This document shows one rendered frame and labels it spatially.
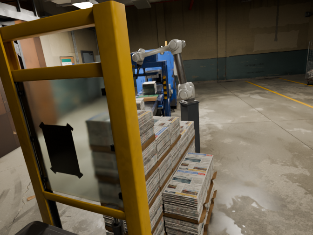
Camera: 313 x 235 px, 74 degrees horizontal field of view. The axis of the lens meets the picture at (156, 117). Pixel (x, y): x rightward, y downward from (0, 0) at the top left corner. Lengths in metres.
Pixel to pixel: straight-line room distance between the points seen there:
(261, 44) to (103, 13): 11.67
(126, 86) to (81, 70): 0.22
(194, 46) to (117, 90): 10.85
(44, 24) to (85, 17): 0.22
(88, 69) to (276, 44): 11.98
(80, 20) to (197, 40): 10.83
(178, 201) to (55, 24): 1.44
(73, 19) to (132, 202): 0.82
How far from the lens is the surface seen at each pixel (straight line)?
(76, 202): 1.30
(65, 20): 0.99
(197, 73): 11.66
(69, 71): 1.00
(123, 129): 0.87
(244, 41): 12.07
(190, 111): 2.92
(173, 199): 1.80
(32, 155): 1.38
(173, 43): 2.65
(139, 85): 6.59
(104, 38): 0.85
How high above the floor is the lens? 1.65
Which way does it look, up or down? 16 degrees down
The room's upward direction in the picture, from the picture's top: 5 degrees counter-clockwise
